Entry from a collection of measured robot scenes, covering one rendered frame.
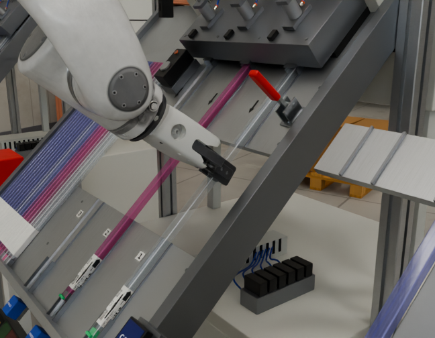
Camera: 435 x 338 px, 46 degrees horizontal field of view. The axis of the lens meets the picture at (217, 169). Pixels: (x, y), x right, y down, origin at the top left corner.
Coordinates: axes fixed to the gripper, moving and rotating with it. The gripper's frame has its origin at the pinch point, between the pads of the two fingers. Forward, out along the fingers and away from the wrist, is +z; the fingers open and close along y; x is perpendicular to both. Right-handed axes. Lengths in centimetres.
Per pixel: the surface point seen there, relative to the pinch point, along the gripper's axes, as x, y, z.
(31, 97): -35, 483, 130
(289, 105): -12.2, -7.0, 0.1
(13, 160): 16, 90, 6
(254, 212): 3.7, -10.0, 1.1
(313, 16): -27.3, -2.7, -0.6
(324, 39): -24.0, -6.1, 0.7
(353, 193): -70, 150, 240
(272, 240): 2.0, 21.2, 42.6
